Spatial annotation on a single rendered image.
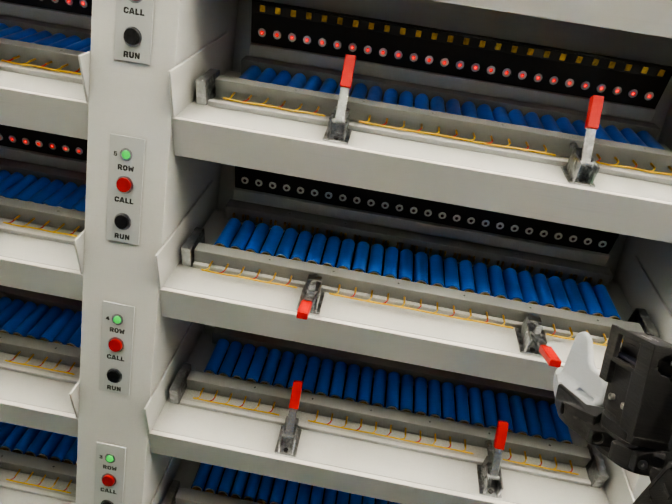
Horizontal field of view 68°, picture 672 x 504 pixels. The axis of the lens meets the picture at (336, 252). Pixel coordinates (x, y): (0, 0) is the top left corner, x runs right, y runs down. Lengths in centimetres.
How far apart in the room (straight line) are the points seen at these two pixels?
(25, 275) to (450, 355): 53
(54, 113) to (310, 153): 29
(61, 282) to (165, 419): 22
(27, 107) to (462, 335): 56
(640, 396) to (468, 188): 29
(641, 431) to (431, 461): 41
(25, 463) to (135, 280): 41
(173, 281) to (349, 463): 32
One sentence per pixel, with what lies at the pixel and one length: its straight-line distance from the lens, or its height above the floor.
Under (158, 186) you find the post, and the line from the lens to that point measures 60.
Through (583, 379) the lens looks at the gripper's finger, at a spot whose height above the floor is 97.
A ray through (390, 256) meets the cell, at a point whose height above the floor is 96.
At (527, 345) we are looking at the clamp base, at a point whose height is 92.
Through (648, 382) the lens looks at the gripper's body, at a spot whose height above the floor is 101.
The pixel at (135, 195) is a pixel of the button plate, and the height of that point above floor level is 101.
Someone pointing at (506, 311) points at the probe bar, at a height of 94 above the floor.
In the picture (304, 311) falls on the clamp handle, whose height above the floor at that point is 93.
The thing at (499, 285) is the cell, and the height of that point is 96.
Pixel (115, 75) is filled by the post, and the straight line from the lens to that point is 62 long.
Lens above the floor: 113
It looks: 15 degrees down
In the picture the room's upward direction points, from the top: 10 degrees clockwise
